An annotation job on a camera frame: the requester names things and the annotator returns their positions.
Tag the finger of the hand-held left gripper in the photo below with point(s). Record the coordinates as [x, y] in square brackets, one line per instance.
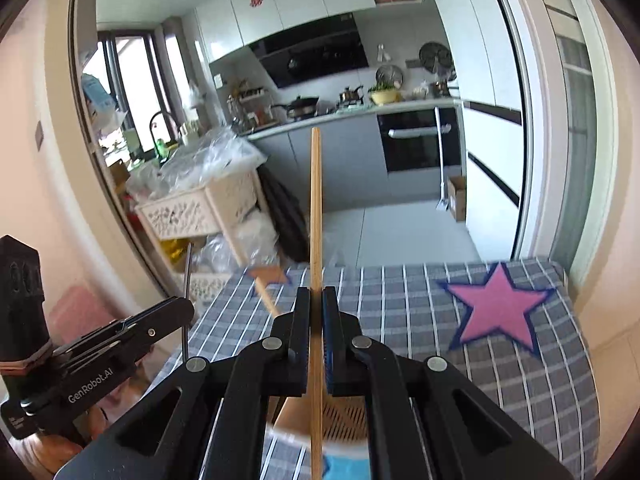
[165, 317]
[95, 347]

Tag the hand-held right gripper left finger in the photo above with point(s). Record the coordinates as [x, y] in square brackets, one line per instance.
[303, 332]

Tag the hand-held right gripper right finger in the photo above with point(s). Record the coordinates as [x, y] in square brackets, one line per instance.
[328, 355]

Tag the metal chopstick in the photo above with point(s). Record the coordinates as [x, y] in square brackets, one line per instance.
[187, 270]

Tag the beige plastic utensil holder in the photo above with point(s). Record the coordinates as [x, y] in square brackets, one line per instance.
[345, 420]

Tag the plain bamboo chopstick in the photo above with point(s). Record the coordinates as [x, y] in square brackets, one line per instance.
[315, 210]

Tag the pink plastic stool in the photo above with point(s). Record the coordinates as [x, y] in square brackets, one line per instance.
[75, 310]

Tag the yellow oil bottle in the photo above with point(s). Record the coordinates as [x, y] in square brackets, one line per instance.
[176, 255]

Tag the grey checked tablecloth with stars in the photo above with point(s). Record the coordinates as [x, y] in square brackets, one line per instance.
[410, 310]

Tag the beige plastic basket cart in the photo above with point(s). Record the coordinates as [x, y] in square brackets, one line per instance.
[190, 210]

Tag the black bag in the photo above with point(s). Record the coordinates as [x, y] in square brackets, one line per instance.
[285, 215]

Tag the pile of clear plastic bags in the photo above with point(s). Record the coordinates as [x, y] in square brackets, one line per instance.
[215, 155]

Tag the grey lower cabinets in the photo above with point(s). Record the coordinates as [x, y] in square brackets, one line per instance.
[345, 160]

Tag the black faucet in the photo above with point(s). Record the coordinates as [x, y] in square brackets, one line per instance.
[152, 130]

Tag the cardboard box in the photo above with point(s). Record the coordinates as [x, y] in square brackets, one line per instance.
[457, 200]

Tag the black built-in oven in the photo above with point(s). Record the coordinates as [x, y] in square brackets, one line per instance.
[420, 150]

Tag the white mop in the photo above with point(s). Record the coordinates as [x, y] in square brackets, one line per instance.
[442, 160]

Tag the black wok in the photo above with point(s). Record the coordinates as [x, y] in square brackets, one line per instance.
[302, 106]

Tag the steel pot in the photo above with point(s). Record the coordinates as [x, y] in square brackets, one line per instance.
[351, 96]

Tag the yellow bowl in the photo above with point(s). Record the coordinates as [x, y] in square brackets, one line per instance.
[384, 96]

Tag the black range hood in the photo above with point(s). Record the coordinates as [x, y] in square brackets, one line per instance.
[310, 55]

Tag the small round fan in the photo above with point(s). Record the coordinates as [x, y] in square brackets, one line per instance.
[435, 57]

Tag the tall white cabinet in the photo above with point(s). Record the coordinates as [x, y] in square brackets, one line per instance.
[480, 60]

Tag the white upper cabinets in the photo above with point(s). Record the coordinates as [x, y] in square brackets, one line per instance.
[280, 5]

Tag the grey light switch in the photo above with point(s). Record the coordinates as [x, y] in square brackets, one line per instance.
[39, 136]

